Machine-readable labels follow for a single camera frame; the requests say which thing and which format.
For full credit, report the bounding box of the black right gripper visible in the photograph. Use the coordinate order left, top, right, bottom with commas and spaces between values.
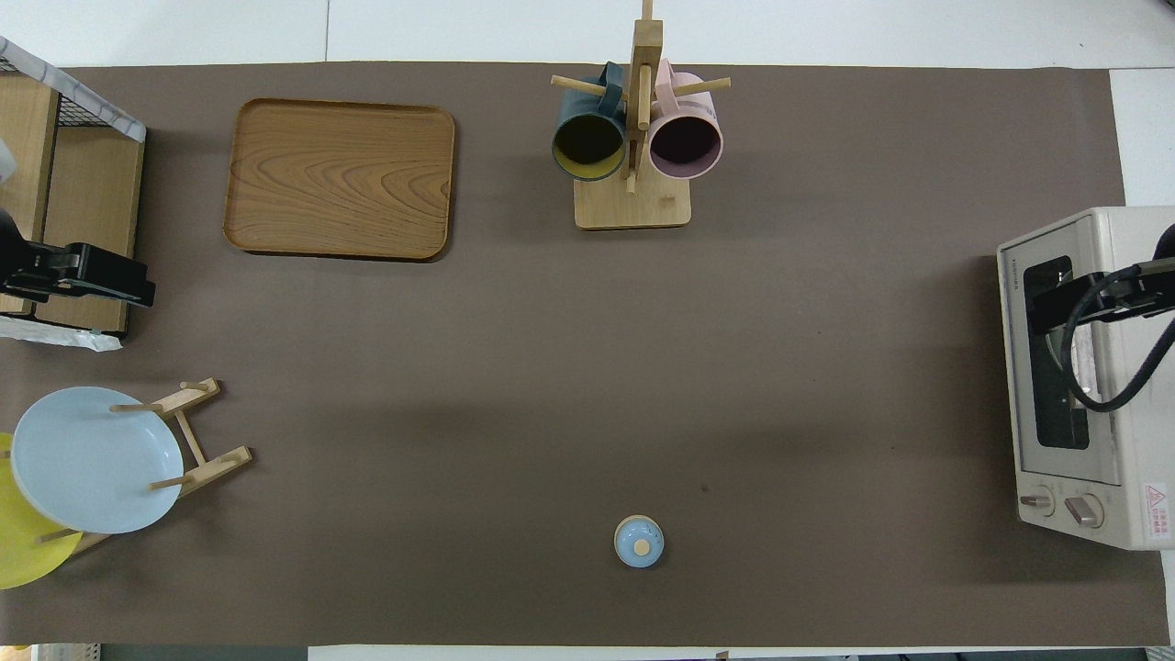
1026, 272, 1141, 336

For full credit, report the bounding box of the wire rack with marbled edge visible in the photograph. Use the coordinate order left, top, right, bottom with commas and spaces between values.
0, 35, 148, 143

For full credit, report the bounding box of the white marbled sheet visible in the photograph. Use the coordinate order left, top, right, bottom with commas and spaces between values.
0, 315, 124, 353

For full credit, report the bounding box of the brown table mat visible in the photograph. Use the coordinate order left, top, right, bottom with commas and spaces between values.
0, 62, 1171, 648

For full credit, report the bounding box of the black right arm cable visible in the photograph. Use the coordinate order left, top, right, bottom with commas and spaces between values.
1060, 266, 1175, 412

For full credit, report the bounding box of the wooden plate rack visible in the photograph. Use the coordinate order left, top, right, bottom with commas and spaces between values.
37, 377, 253, 556

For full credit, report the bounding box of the yellow plate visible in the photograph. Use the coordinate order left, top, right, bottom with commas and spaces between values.
0, 432, 84, 590

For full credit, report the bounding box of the cream toaster oven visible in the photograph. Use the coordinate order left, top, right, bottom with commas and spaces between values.
997, 206, 1175, 552

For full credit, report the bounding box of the red warning sticker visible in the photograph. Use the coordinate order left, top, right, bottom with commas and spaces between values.
1143, 484, 1171, 541

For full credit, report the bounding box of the wooden shelf unit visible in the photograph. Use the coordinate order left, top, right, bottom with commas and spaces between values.
0, 69, 148, 336

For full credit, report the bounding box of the wooden serving tray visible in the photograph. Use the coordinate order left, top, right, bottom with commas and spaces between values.
223, 98, 457, 263

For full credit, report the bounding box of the wooden mug tree stand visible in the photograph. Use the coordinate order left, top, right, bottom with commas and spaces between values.
551, 0, 733, 230

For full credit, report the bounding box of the light blue plate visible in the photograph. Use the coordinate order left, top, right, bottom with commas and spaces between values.
10, 387, 185, 535

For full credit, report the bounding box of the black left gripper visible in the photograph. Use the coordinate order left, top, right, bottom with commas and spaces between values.
55, 242, 156, 308

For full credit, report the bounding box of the blue jar with wooden lid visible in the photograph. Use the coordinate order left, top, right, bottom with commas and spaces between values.
613, 515, 665, 569

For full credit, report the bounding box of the dark teal mug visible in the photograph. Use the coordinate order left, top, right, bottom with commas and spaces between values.
551, 62, 629, 183

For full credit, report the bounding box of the pink mug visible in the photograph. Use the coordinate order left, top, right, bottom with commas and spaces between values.
647, 60, 725, 181

